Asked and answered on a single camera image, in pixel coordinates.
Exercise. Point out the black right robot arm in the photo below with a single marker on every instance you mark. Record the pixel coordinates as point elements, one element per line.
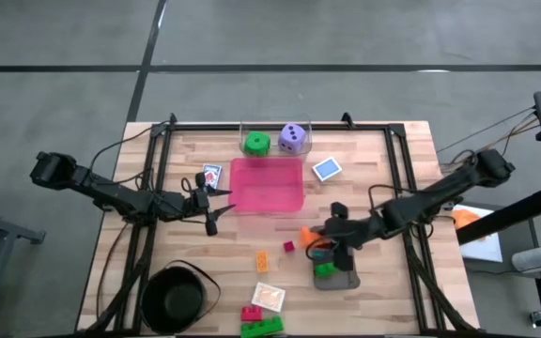
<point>439,192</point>

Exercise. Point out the orange-backed card deck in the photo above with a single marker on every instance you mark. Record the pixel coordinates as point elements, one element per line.
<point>268,296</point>

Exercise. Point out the clear plastic bin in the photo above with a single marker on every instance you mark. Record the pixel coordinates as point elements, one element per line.
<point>274,151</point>

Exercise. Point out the red two-stud block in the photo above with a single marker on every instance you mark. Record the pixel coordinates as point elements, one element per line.
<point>251,314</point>

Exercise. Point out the orange wedge block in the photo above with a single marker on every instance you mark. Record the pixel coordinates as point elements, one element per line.
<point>308,237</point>

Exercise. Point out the black beam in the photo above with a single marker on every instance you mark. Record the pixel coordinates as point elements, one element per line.
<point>510,216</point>

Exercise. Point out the small magenta toy block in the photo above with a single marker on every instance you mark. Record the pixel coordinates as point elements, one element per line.
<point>289,246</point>

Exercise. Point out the purple foam die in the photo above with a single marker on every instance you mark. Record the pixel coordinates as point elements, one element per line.
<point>292,138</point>

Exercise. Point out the small green toy brick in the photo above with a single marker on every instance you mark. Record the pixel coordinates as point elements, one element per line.
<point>326,270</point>

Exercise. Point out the blue-backed card deck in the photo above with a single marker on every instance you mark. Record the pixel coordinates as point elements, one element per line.
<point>327,169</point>

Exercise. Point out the large green four-stud block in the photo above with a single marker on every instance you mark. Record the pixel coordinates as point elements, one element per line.
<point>261,327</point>

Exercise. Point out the red and blue card deck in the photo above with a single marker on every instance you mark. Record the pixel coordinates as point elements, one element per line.
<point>214,176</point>

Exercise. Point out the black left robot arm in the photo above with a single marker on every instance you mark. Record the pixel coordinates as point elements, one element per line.
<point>111,199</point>

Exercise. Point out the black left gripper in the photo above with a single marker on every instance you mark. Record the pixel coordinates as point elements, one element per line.
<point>193,206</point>

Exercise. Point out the grey cylinder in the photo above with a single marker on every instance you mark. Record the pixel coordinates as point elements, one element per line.
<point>533,259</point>

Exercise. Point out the grey translucent plastic bin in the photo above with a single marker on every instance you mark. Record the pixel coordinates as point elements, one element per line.
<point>345,281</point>

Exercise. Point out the black aluminium rig frame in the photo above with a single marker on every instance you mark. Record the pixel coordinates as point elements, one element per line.
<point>205,127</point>

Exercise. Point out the white sheet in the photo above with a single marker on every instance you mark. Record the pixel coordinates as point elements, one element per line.
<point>486,249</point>

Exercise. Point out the orange cloth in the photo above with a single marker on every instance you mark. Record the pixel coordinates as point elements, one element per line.
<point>467,218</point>

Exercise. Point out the black bowl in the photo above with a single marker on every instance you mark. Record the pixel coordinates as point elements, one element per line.
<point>174,300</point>

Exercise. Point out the green foam die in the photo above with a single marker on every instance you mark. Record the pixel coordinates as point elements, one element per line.
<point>257,144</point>

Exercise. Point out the small black caster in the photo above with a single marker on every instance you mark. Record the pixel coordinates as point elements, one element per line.
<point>538,319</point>

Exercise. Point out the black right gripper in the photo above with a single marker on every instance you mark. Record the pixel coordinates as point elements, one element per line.
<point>345,230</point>

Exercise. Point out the small orange toy brick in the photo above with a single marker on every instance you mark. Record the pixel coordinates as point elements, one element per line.
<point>262,261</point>

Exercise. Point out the pink translucent plastic bin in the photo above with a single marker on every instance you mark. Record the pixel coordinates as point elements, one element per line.
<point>266,188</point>

